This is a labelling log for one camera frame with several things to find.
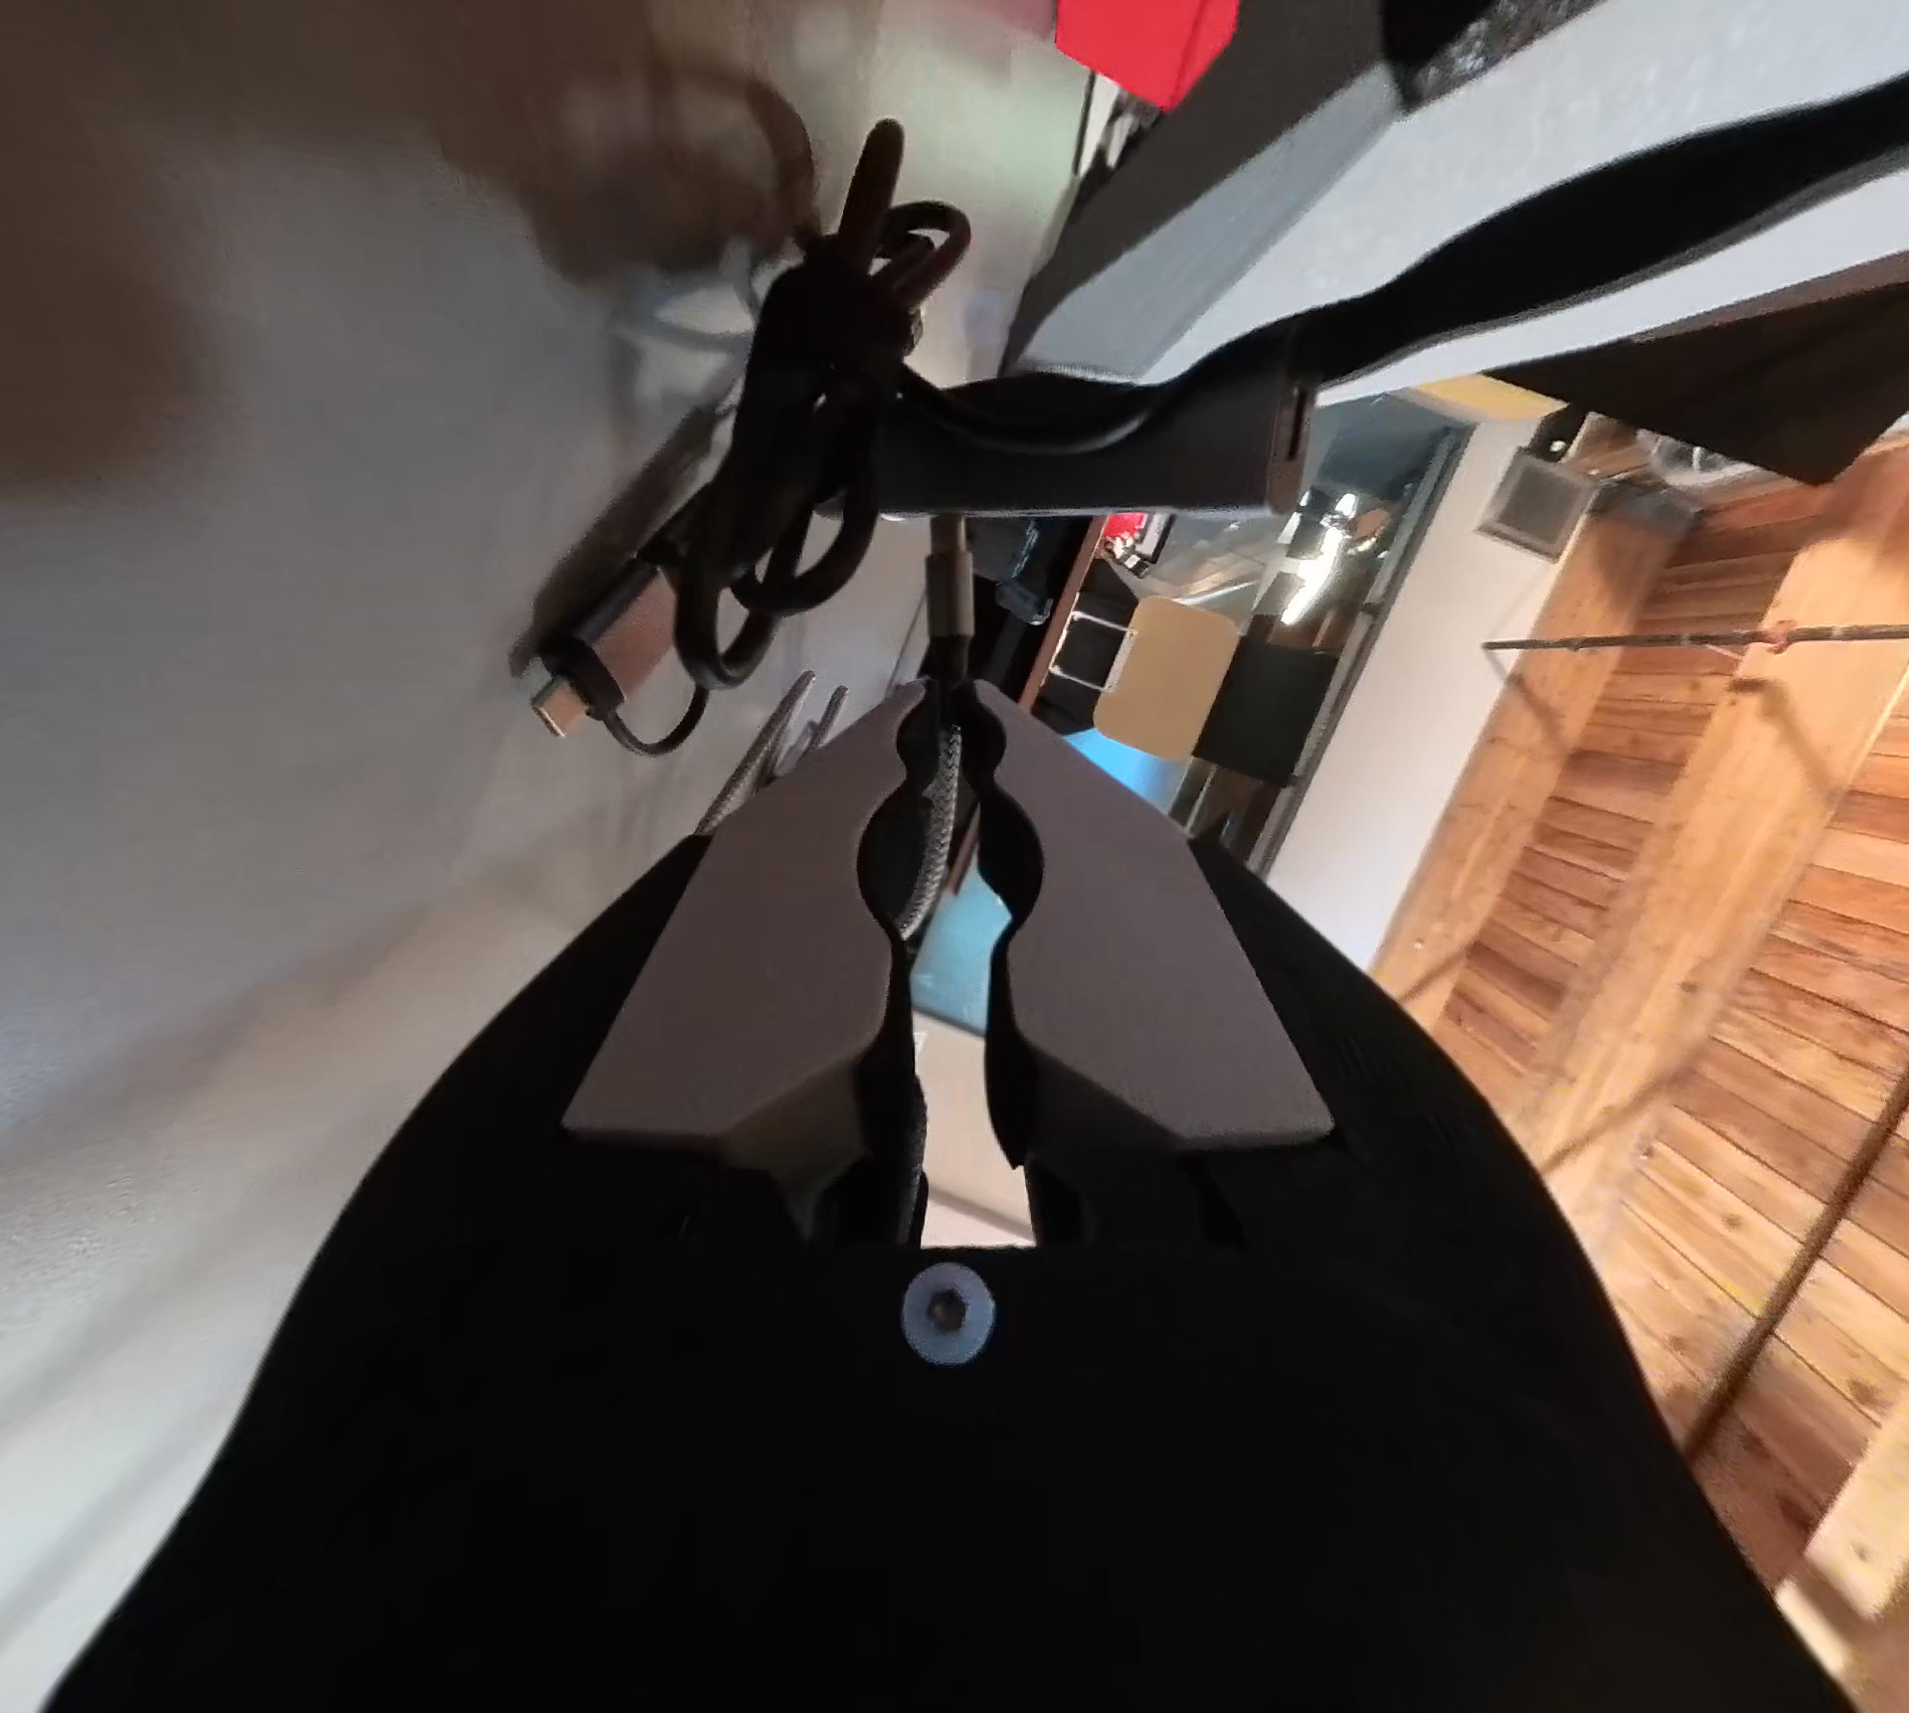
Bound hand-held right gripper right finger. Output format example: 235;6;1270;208
954;683;1337;1170

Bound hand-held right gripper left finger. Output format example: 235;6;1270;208
561;683;926;1242

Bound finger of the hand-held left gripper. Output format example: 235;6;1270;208
1008;0;1909;391
1291;181;1909;491

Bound grey braided usb-c cable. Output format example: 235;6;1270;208
730;518;990;1246

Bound grey usb hub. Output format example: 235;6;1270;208
876;357;1320;525

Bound black cable with red tips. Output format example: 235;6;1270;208
671;116;1193;694

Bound beige rounded board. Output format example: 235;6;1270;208
1093;597;1242;760

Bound grey wall vent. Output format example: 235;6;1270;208
1473;449;1572;557

